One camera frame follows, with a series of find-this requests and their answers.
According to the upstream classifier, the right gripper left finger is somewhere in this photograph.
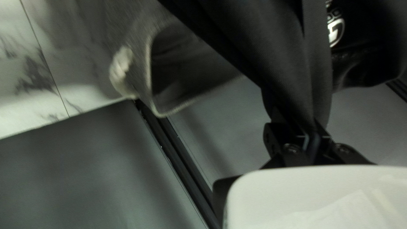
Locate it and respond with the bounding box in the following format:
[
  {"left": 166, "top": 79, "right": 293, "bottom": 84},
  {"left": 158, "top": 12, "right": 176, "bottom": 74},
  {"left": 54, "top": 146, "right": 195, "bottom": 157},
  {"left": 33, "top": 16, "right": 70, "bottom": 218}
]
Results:
[{"left": 212, "top": 105, "right": 315, "bottom": 223}]

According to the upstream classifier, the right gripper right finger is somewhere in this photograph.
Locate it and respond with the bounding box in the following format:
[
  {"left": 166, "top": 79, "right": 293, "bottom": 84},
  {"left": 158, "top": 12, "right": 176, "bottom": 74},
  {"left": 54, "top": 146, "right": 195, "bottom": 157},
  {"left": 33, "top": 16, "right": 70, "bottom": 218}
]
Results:
[{"left": 313, "top": 122, "right": 374, "bottom": 167}]

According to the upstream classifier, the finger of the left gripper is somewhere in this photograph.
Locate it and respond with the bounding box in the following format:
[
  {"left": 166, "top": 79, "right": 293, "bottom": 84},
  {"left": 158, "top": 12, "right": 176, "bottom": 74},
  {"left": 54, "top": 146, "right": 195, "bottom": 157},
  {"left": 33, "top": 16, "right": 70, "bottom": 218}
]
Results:
[{"left": 212, "top": 105, "right": 315, "bottom": 223}]

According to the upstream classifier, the black sweatshirt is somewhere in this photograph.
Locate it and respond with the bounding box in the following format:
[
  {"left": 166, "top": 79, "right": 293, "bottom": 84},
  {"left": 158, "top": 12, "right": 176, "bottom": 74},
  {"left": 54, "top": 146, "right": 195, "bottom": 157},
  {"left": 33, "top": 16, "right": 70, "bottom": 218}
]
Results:
[{"left": 158, "top": 0, "right": 407, "bottom": 135}]

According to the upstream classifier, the grey fabric basket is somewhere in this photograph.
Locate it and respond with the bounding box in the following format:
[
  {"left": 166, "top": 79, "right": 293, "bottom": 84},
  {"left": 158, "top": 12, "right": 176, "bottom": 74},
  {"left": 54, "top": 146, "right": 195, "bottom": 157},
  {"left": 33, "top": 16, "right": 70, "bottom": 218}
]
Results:
[{"left": 108, "top": 0, "right": 246, "bottom": 119}]

